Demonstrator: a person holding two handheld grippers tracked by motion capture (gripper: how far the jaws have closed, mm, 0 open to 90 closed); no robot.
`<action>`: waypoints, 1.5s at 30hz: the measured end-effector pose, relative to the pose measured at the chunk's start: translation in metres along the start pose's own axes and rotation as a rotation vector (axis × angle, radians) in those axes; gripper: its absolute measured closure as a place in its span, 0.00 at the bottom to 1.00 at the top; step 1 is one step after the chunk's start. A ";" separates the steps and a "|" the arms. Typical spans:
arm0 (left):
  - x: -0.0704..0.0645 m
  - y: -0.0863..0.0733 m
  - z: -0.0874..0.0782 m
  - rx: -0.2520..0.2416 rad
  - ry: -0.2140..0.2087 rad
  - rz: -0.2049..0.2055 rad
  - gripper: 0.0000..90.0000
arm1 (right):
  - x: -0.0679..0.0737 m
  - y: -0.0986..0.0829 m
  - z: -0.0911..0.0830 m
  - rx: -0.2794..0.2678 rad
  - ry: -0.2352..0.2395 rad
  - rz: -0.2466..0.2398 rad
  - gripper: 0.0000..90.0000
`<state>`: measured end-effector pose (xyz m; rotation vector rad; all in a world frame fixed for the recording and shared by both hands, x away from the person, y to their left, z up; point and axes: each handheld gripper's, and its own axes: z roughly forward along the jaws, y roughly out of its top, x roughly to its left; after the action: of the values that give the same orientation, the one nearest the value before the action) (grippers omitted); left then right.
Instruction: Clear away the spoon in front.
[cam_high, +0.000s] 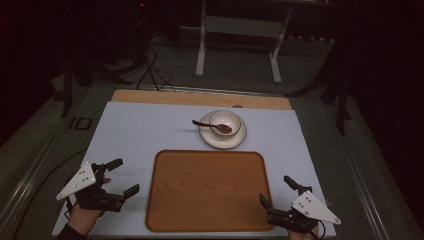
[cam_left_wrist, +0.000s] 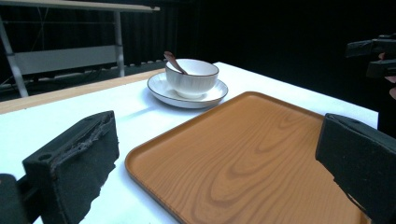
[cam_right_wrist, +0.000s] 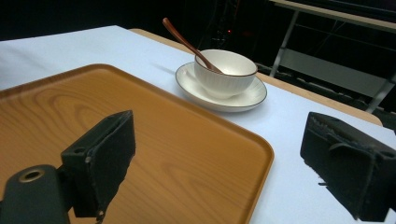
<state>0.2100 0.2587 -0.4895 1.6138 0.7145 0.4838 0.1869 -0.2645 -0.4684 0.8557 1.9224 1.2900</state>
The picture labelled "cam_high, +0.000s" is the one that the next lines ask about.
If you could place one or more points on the brown wooden tray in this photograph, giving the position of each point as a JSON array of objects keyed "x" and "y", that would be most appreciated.
[{"x": 208, "y": 191}]

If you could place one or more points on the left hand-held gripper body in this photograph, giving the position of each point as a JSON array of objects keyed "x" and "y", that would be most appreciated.
[{"x": 87, "y": 190}]

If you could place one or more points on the person's left hand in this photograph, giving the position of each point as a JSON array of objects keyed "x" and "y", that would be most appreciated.
[{"x": 85, "y": 216}]

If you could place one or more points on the black stand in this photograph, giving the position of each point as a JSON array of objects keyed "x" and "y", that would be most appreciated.
[
  {"x": 90, "y": 73},
  {"x": 340, "y": 90}
]

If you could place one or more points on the brown wooden spoon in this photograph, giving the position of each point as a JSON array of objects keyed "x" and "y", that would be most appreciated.
[{"x": 213, "y": 126}]

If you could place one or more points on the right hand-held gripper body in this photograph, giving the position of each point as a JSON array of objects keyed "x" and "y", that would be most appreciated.
[{"x": 305, "y": 211}]

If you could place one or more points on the white plate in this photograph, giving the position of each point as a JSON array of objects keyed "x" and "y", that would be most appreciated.
[{"x": 222, "y": 140}]

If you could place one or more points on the white metal stand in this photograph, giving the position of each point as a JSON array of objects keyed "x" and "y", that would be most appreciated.
[{"x": 240, "y": 31}]

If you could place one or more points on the person's right hand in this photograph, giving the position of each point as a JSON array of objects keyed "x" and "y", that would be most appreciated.
[{"x": 303, "y": 235}]

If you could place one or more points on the white bowl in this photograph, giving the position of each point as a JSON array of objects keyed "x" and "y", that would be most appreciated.
[{"x": 225, "y": 122}]

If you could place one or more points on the white table mat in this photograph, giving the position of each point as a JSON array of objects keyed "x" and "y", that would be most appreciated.
[{"x": 133, "y": 133}]

